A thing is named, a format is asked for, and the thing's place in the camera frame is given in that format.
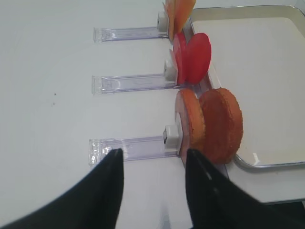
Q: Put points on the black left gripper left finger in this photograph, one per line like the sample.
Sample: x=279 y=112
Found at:
x=93 y=203

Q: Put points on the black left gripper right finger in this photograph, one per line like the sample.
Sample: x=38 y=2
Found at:
x=216 y=203

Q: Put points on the bun slice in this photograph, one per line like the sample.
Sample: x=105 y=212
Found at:
x=188 y=107
x=223 y=125

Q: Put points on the rear red tomato slice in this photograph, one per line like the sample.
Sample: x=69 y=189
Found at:
x=179 y=45

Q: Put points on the front orange cheese slice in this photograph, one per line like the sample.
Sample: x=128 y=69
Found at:
x=183 y=9

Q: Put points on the orange cheese slice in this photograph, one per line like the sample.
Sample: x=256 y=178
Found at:
x=169 y=8
x=183 y=9

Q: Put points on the rear orange cheese slice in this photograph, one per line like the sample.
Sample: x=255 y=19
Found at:
x=169 y=8

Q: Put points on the bun slice on pusher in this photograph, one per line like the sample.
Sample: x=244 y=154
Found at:
x=188 y=107

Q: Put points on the clear pusher track middle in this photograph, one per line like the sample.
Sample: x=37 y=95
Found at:
x=108 y=85

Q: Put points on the silver metal tray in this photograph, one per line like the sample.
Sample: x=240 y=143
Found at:
x=258 y=54

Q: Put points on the clear pusher track far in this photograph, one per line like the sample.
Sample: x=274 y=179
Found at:
x=124 y=34

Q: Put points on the clear left front rail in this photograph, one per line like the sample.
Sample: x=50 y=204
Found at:
x=204 y=85

